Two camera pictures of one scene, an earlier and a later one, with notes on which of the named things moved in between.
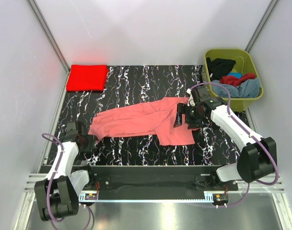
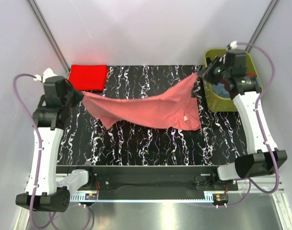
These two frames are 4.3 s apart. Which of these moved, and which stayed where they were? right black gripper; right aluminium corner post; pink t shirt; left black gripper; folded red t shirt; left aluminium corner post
Moved: pink t shirt; left black gripper; right black gripper
Stayed: left aluminium corner post; right aluminium corner post; folded red t shirt
